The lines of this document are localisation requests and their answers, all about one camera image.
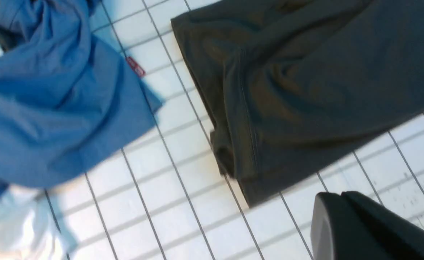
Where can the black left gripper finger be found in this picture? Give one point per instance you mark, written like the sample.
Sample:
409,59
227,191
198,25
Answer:
352,226

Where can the dark gray long-sleeve top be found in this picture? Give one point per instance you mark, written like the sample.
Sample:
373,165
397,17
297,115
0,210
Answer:
292,86

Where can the white grid tablecloth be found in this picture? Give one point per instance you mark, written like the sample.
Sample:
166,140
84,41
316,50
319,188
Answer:
162,197

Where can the blue t-shirt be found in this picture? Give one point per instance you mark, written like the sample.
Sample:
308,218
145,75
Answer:
68,100

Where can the white t-shirt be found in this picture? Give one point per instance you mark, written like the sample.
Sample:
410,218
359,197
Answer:
16,227

